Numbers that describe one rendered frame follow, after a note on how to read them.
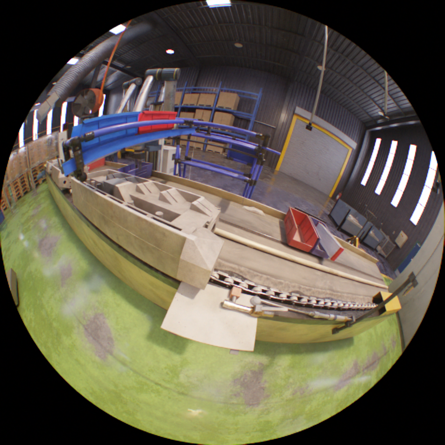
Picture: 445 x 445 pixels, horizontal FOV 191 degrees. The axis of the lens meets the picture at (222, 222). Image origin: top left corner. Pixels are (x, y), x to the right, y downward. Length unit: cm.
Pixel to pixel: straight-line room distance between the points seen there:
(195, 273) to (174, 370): 104
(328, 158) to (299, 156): 257
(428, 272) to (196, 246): 558
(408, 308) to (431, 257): 150
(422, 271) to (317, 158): 971
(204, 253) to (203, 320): 23
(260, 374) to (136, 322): 116
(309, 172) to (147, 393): 1198
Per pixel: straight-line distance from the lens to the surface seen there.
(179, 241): 37
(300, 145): 1094
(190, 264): 36
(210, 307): 48
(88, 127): 59
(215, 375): 131
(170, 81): 172
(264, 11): 934
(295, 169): 1095
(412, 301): 547
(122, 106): 236
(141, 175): 138
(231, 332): 48
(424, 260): 550
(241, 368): 135
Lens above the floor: 125
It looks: 36 degrees down
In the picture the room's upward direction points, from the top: 16 degrees clockwise
